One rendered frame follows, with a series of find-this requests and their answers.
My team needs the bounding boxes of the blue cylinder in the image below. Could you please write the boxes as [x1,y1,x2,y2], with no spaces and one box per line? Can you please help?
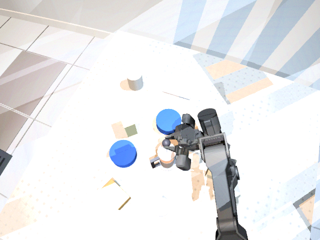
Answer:
[156,108,182,135]
[109,140,137,168]

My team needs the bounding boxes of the orange box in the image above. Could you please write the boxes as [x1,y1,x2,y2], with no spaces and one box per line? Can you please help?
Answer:
[100,178,131,210]

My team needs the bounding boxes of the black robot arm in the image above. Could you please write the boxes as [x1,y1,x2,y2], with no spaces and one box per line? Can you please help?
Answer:
[174,108,248,240]

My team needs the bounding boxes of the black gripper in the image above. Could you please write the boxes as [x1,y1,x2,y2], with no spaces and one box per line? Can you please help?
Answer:
[163,113,204,172]

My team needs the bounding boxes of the glass french press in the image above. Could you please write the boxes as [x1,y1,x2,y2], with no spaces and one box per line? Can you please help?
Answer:
[150,139,177,171]

